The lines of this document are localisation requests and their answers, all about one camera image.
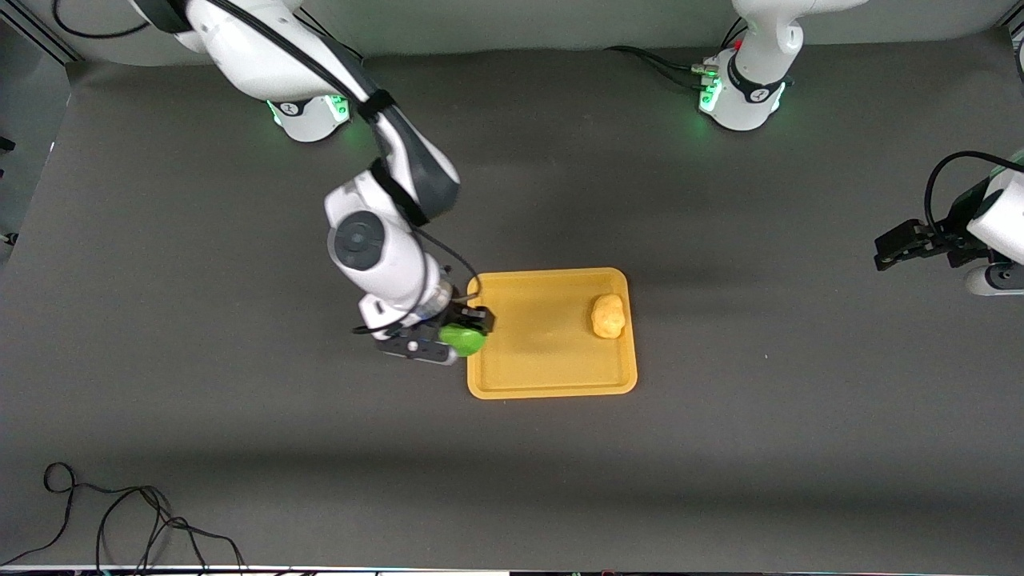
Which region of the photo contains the green apple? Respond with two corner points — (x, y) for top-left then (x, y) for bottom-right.
(438, 322), (487, 358)

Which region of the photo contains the yellow potato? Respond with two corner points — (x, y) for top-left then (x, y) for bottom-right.
(590, 294), (626, 339)

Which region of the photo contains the yellow plastic tray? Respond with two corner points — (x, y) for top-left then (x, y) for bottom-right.
(466, 267), (638, 400)

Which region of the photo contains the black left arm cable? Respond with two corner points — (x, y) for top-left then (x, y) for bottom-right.
(923, 150), (1024, 241)

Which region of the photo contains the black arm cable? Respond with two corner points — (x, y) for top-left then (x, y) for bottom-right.
(204, 0), (482, 337)
(923, 150), (1024, 241)

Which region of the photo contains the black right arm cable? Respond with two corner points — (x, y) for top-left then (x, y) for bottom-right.
(204, 0), (482, 337)

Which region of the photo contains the black base cable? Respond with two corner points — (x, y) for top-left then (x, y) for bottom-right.
(604, 45), (713, 77)
(636, 50), (709, 90)

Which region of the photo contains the thin black cable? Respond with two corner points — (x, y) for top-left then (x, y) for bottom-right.
(94, 484), (205, 574)

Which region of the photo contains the black looped cable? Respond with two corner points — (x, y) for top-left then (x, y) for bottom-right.
(0, 462), (249, 574)

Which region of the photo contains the black hanging cable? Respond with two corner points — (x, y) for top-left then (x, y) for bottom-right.
(51, 0), (154, 40)

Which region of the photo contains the aluminium frame profile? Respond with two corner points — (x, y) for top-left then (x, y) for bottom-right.
(0, 14), (82, 66)

